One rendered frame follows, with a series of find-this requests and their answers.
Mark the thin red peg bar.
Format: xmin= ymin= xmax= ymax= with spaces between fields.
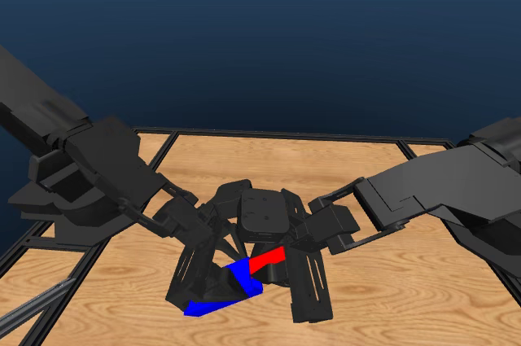
xmin=247 ymin=245 xmax=287 ymax=277

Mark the blue hollow socket block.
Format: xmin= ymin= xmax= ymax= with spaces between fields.
xmin=182 ymin=256 xmax=265 ymax=318

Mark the black table frame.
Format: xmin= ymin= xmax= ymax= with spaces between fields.
xmin=0 ymin=126 xmax=521 ymax=346

